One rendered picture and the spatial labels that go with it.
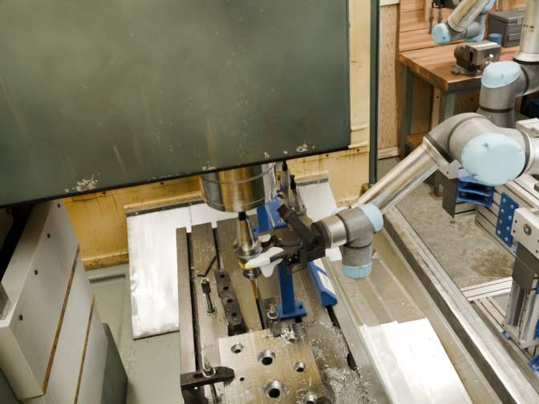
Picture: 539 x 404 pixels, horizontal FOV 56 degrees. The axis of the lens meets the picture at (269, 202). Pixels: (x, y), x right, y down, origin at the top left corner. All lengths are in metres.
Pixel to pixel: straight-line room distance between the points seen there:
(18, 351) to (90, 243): 1.40
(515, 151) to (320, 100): 0.51
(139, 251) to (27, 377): 1.19
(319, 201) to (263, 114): 1.38
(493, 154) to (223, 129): 0.62
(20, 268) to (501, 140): 1.02
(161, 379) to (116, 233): 0.75
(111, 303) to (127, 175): 1.40
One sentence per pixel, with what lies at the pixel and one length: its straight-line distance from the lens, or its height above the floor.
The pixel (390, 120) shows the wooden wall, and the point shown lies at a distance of 4.21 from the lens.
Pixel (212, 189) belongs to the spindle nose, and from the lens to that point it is 0.99.
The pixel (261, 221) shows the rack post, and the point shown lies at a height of 0.95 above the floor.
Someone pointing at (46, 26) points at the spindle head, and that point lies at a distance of 0.83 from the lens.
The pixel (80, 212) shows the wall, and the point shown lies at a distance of 2.29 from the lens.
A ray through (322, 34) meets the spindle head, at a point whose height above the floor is 1.78.
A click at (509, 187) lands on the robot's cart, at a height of 1.06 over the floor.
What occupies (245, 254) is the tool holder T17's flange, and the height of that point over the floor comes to 1.31.
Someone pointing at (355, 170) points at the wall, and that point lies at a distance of 2.31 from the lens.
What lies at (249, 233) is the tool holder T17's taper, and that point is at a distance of 1.11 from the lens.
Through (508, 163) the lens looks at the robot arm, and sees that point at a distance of 1.24.
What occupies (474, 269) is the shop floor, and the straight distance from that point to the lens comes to 3.20.
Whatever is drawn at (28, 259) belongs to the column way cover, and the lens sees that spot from 1.11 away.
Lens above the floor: 1.99
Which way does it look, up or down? 31 degrees down
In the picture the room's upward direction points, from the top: 7 degrees counter-clockwise
